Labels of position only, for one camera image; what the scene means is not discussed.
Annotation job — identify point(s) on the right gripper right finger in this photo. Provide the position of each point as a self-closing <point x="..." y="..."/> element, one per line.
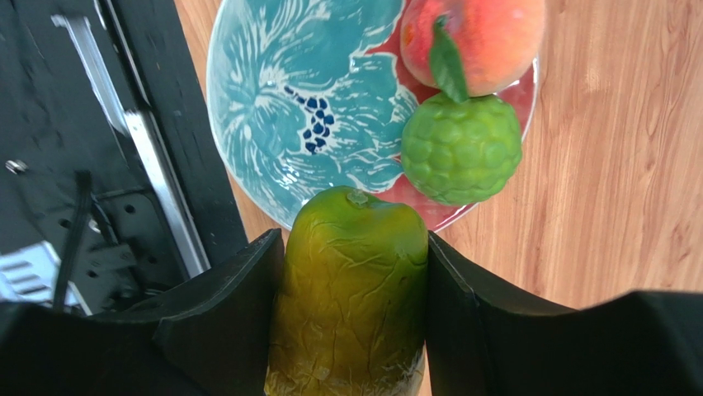
<point x="486" y="336"/>

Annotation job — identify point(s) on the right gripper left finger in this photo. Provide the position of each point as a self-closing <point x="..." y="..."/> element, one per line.
<point x="207" y="336"/>

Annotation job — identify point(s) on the fake papaya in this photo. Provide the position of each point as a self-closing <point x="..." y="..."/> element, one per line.
<point x="348" y="317"/>

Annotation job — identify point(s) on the green custard apple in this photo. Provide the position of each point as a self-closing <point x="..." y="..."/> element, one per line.
<point x="461" y="153"/>

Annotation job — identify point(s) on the fake peach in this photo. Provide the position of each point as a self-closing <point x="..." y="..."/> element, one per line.
<point x="497" y="41"/>

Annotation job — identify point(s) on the red teal floral plate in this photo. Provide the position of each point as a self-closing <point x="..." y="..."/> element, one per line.
<point x="306" y="95"/>

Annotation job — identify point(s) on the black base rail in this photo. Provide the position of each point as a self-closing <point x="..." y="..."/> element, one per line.
<point x="100" y="102"/>

